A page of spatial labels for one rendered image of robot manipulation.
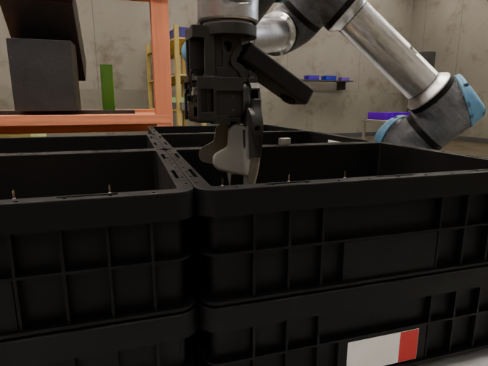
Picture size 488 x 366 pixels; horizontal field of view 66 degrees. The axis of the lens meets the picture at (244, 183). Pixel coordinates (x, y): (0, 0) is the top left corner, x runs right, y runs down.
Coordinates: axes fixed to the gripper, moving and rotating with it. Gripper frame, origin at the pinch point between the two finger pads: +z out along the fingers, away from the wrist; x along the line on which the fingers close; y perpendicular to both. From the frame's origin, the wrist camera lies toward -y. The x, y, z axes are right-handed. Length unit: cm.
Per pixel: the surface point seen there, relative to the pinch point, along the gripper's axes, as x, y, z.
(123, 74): -890, -49, -75
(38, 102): -193, 47, -11
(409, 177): 19.3, -9.8, -3.6
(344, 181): 18.8, -2.7, -3.6
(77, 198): 16.8, 20.1, -3.7
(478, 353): 19.6, -23.3, 19.3
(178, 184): 14.4, 11.9, -3.7
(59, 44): -192, 34, -42
